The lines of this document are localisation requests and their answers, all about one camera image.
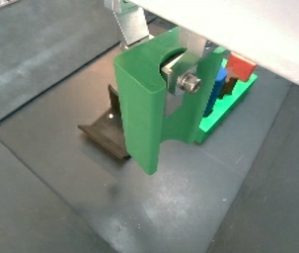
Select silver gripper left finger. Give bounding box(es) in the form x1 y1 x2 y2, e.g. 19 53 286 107
105 0 153 51

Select black curved holder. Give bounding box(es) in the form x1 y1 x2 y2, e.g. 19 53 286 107
78 85 131 159

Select green arch block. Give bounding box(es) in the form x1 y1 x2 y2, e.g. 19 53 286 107
114 29 225 175

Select brown star block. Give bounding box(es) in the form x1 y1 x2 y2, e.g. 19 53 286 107
220 77 238 99

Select red rounded block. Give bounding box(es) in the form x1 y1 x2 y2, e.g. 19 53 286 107
226 53 256 82

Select green shape sorter board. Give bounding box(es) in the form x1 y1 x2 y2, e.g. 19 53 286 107
194 58 260 145

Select dark blue hexagonal prism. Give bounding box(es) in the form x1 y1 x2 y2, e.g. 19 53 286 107
204 66 229 117

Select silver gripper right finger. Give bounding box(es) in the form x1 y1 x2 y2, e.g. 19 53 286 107
161 29 218 95

